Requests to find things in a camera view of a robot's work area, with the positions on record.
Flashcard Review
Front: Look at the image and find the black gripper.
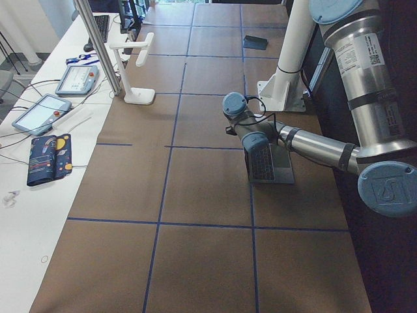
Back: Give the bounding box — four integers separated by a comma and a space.
225, 126, 237, 136

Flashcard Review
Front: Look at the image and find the dark grey laptop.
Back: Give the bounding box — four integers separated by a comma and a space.
244, 144, 295, 184

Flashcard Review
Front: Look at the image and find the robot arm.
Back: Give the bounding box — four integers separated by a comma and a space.
222, 1, 416, 217

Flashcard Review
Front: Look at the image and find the dark grey mouse pad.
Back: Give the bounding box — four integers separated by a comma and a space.
243, 35, 268, 51

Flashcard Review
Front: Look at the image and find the white desk lamp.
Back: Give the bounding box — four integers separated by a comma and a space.
109, 33, 156, 106

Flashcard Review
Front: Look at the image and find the black computer mouse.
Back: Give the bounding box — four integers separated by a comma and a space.
83, 43, 94, 52

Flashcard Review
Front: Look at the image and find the far teach pendant tablet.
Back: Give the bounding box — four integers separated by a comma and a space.
55, 65, 98, 97

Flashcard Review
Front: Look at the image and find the teach pendant tablet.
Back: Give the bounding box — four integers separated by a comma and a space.
12, 94, 72, 136
55, 65, 98, 97

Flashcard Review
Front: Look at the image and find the black keyboard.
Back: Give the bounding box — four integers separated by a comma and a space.
94, 14, 109, 43

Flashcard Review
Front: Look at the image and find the space themed blue booklet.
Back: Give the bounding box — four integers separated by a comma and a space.
26, 134, 72, 186

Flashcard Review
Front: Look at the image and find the near teach pendant tablet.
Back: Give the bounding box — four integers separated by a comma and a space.
12, 94, 72, 136

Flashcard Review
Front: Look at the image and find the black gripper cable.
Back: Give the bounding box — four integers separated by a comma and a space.
246, 94, 280, 144

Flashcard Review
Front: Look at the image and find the white pedestal column mount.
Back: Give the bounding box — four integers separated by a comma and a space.
257, 0, 316, 112

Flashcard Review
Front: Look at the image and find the aluminium frame post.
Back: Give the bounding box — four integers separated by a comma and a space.
74, 0, 122, 96

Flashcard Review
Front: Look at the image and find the blue lanyard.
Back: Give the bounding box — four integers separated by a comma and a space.
65, 54, 100, 65

